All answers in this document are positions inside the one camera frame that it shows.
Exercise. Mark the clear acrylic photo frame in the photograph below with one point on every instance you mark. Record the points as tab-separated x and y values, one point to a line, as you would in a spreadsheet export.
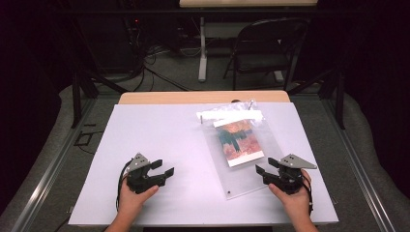
245	179

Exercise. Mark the person's right hand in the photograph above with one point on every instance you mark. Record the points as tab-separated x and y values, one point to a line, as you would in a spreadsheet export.
298	203

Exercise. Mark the black folding chair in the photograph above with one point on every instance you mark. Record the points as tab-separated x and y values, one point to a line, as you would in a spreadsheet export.
261	61

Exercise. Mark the clear plastic bag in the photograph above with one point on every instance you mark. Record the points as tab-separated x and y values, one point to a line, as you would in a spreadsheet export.
232	108

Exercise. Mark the aluminium floor rail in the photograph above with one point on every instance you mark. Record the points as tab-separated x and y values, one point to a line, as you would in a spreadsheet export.
48	174
357	167

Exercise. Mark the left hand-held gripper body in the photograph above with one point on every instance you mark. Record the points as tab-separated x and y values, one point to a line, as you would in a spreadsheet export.
138	179

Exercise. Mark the painting print card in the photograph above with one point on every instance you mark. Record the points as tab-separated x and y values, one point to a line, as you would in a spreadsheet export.
240	143

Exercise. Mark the dark computer tower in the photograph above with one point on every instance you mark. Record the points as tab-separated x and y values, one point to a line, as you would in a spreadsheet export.
132	38

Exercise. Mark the white table board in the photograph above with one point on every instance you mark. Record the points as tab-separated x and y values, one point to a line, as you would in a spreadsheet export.
161	138

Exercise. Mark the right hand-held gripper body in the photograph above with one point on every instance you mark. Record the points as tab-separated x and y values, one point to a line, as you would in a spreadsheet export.
290	180

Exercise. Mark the person's left hand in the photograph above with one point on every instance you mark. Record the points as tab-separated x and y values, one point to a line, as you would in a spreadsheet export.
132	203

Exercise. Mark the black metal stand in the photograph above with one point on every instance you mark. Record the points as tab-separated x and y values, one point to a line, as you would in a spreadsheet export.
76	96
339	96

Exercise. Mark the light wooden background tabletop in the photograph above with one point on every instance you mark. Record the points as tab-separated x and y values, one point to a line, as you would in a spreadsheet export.
248	3

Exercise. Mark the small metal standoff screw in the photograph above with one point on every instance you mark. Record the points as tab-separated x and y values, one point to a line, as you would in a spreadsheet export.
201	120
250	104

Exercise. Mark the wooden table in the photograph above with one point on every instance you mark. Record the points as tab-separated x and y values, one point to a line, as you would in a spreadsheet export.
180	97

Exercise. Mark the white table leg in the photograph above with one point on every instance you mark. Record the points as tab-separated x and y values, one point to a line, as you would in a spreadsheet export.
202	48

